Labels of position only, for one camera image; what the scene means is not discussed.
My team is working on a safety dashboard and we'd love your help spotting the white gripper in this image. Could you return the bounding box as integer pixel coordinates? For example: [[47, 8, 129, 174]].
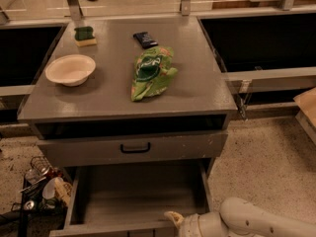
[[164, 211, 204, 237]]

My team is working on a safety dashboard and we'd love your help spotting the grey drawer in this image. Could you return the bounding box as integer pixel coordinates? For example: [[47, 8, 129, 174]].
[[38, 131, 228, 167], [49, 160, 211, 237]]

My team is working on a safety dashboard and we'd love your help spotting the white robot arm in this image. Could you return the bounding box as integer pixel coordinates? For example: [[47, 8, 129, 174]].
[[164, 197, 316, 237]]

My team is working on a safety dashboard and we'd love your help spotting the grey top drawer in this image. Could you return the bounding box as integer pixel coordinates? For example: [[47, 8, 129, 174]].
[[38, 131, 228, 167]]

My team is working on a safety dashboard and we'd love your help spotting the grey drawer cabinet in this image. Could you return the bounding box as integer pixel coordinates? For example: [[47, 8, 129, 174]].
[[17, 15, 238, 170]]

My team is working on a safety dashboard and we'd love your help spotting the white cup in rack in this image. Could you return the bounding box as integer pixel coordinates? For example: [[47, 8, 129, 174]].
[[41, 177, 62, 199]]

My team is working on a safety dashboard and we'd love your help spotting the green chip bag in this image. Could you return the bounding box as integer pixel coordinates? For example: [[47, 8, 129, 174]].
[[131, 46, 178, 102]]

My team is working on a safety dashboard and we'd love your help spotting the brown cardboard box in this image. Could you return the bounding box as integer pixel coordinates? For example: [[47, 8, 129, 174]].
[[292, 86, 316, 130]]

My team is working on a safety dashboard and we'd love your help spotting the white bowl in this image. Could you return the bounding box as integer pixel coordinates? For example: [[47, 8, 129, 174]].
[[45, 54, 96, 87]]

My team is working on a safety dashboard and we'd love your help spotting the dark blue snack packet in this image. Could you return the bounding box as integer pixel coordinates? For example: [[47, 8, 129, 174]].
[[133, 32, 158, 49]]

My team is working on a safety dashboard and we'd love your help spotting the green yellow sponge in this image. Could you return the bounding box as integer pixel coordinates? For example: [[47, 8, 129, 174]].
[[74, 26, 97, 46]]

